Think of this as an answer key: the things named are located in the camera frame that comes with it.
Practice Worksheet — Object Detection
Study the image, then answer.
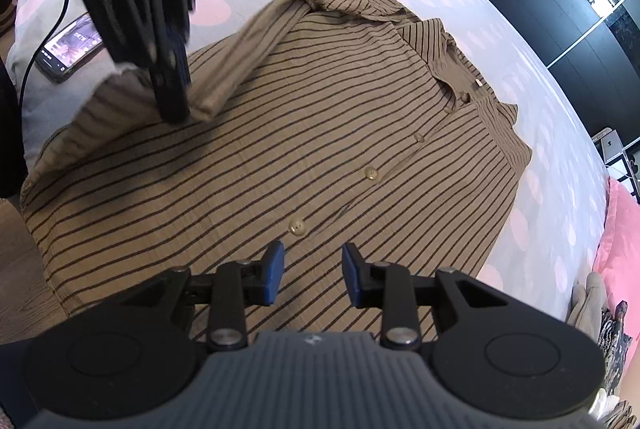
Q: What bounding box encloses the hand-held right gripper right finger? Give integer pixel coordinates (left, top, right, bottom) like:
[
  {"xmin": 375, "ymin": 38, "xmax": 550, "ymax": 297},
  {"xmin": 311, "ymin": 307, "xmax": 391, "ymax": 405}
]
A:
[{"xmin": 341, "ymin": 243, "xmax": 506, "ymax": 352}]

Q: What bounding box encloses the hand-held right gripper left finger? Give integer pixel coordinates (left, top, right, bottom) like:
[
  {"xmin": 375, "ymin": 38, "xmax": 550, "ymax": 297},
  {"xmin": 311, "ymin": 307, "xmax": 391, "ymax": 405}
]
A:
[{"xmin": 117, "ymin": 240, "xmax": 286, "ymax": 352}]

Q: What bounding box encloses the tan striped button shirt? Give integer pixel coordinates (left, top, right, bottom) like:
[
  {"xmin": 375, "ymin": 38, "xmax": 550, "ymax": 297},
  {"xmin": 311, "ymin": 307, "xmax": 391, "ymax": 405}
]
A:
[{"xmin": 20, "ymin": 0, "xmax": 533, "ymax": 350}]

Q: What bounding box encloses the black smartphone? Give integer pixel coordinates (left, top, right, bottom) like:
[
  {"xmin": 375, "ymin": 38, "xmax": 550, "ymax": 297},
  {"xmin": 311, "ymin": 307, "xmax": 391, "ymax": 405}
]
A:
[{"xmin": 34, "ymin": 13, "xmax": 106, "ymax": 84}]

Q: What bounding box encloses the grey folded cloth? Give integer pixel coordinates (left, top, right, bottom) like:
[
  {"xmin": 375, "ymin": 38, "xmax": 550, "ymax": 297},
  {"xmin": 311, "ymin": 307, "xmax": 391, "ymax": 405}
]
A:
[{"xmin": 567, "ymin": 271, "xmax": 612, "ymax": 347}]

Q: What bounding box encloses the dark patterned cloth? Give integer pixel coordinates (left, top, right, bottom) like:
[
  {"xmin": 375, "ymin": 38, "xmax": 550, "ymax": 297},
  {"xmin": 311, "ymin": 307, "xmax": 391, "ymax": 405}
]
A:
[{"xmin": 595, "ymin": 299, "xmax": 631, "ymax": 405}]

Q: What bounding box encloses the pink pillow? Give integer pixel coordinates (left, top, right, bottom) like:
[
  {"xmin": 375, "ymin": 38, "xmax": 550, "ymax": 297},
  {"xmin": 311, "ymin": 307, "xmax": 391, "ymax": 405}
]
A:
[{"xmin": 590, "ymin": 176, "xmax": 640, "ymax": 305}]

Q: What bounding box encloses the white shelf unit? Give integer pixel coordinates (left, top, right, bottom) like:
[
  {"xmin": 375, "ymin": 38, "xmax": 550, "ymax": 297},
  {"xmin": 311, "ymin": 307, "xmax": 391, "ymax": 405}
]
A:
[{"xmin": 592, "ymin": 126, "xmax": 640, "ymax": 197}]

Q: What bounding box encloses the polka-dot bed sheet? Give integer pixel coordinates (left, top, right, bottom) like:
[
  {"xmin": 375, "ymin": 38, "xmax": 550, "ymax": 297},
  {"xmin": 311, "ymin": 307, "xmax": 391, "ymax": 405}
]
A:
[{"xmin": 12, "ymin": 0, "xmax": 613, "ymax": 325}]

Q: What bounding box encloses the black sliding wardrobe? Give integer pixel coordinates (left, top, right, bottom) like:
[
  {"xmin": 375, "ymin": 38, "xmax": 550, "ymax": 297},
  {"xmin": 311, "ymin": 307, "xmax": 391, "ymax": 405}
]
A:
[{"xmin": 480, "ymin": 0, "xmax": 640, "ymax": 140}]

